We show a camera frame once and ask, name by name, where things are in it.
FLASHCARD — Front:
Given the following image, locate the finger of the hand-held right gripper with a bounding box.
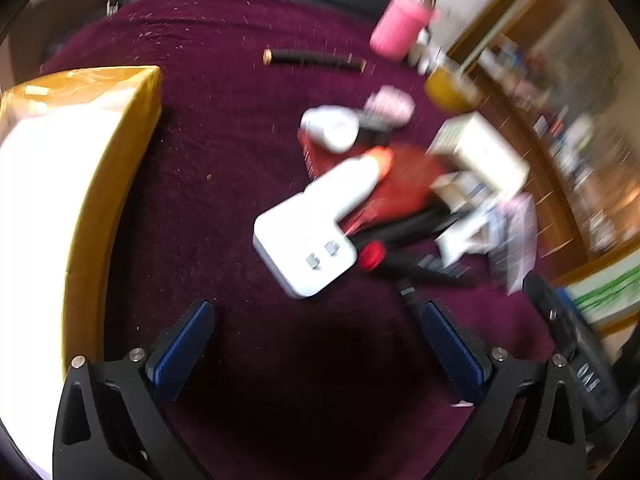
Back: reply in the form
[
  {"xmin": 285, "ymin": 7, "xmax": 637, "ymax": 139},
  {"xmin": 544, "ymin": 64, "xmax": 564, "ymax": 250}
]
[{"xmin": 522, "ymin": 272, "xmax": 576, "ymax": 356}]

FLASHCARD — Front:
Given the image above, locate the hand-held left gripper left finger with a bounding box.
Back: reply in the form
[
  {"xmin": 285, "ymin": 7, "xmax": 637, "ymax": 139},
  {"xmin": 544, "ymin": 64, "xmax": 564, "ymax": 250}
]
[{"xmin": 52, "ymin": 299, "xmax": 216, "ymax": 480}]

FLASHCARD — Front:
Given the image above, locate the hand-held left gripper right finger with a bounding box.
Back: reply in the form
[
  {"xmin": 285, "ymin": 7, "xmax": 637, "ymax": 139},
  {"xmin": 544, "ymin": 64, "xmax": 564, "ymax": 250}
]
[{"xmin": 420, "ymin": 299, "xmax": 588, "ymax": 480}]

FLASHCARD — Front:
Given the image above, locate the cartoon print pouch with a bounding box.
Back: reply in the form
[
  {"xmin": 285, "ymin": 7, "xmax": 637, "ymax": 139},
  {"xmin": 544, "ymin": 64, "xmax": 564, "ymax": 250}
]
[{"xmin": 487, "ymin": 194, "xmax": 541, "ymax": 296}]

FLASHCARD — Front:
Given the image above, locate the blue white medicine box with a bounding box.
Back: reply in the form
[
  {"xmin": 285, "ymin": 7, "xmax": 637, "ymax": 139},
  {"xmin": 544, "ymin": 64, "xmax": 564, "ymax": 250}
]
[{"xmin": 433, "ymin": 200, "xmax": 502, "ymax": 268}]

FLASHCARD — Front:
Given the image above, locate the black pen with red band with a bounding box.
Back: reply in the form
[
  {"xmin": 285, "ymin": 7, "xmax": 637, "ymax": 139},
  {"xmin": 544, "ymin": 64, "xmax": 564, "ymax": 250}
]
[{"xmin": 358, "ymin": 240, "xmax": 478, "ymax": 290}]

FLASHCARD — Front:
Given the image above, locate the black marker pen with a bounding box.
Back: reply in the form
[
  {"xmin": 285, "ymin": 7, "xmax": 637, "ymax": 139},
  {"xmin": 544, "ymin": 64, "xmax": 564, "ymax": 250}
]
[{"xmin": 356, "ymin": 207, "xmax": 468, "ymax": 247}]

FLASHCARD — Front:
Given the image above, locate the large white medicine box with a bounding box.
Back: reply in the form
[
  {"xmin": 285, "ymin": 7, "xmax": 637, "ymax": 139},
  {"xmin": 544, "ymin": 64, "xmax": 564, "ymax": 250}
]
[{"xmin": 426, "ymin": 111, "xmax": 532, "ymax": 197}]

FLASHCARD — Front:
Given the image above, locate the white power adapter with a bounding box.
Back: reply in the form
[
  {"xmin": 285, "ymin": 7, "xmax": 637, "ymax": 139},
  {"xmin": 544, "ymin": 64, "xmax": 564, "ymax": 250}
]
[{"xmin": 251, "ymin": 192, "xmax": 360, "ymax": 301}]

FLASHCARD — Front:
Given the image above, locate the red plastic bag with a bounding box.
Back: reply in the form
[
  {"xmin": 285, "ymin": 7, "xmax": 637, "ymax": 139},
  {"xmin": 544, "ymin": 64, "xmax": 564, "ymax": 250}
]
[{"xmin": 299, "ymin": 141, "xmax": 453, "ymax": 235}]

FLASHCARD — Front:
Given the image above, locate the white ointment box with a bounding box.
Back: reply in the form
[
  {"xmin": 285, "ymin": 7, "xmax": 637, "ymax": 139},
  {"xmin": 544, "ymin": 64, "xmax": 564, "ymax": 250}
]
[{"xmin": 299, "ymin": 147, "xmax": 394, "ymax": 223}]

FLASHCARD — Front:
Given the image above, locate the black tape roll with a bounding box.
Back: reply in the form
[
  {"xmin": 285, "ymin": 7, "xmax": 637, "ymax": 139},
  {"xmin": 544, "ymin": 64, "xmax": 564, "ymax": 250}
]
[{"xmin": 356, "ymin": 112, "xmax": 397, "ymax": 148}]

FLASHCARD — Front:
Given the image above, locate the gold cardboard box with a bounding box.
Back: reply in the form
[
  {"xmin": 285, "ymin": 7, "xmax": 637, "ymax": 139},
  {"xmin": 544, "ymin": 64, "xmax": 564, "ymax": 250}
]
[{"xmin": 0, "ymin": 65, "xmax": 164, "ymax": 461}]

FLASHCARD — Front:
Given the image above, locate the small white bottle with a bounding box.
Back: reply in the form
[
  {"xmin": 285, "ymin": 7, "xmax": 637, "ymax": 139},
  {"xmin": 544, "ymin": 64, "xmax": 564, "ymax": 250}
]
[{"xmin": 299, "ymin": 105, "xmax": 362, "ymax": 154}]

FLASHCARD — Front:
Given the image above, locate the pink fluffy plush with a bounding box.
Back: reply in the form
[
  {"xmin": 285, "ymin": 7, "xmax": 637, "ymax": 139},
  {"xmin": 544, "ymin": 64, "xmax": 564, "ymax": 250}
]
[{"xmin": 362, "ymin": 85, "xmax": 417, "ymax": 127}]

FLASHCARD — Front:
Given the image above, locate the black stick with tan ends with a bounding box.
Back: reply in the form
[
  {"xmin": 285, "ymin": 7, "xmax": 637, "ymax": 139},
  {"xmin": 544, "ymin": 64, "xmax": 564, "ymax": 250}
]
[{"xmin": 262, "ymin": 48, "xmax": 367, "ymax": 76}]

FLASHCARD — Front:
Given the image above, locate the green white carton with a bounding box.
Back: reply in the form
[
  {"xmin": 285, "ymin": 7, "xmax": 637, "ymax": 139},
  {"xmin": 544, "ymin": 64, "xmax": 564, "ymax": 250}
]
[{"xmin": 567, "ymin": 259, "xmax": 640, "ymax": 328}]

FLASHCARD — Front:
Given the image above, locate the small white box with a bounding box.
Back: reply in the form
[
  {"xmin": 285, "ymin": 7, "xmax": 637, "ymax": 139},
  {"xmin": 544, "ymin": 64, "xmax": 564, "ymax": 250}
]
[{"xmin": 430, "ymin": 170, "xmax": 497, "ymax": 211}]

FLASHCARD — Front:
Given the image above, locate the pile of assorted small items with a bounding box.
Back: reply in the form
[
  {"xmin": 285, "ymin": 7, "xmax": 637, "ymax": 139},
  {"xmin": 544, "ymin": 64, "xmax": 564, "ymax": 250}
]
[{"xmin": 480, "ymin": 35, "xmax": 626, "ymax": 256}]

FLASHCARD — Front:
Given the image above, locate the yellow tape roll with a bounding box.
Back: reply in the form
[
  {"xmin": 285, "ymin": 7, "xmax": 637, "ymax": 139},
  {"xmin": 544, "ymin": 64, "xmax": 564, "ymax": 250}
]
[{"xmin": 424, "ymin": 62, "xmax": 485, "ymax": 112}]

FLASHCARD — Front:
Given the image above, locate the maroon velvet tablecloth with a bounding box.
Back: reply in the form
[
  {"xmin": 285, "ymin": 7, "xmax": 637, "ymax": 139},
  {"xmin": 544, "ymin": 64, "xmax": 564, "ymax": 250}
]
[{"xmin": 39, "ymin": 0, "xmax": 568, "ymax": 480}]

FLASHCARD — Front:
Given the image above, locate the wooden counter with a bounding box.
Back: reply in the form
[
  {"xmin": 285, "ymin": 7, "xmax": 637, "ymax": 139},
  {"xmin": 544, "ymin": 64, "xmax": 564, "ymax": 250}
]
[{"xmin": 447, "ymin": 0, "xmax": 640, "ymax": 333}]

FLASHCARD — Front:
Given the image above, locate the pink knitted sleeve bottle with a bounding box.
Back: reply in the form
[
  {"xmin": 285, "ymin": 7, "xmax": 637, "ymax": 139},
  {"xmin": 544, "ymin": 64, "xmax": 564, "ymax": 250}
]
[{"xmin": 369, "ymin": 0, "xmax": 442, "ymax": 62}]

